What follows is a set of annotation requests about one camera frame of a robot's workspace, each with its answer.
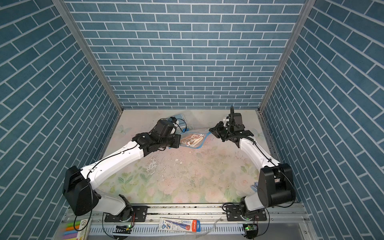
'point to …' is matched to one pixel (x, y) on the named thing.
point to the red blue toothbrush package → (179, 224)
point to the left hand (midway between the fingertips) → (184, 139)
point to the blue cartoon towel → (180, 117)
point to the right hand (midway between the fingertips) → (210, 129)
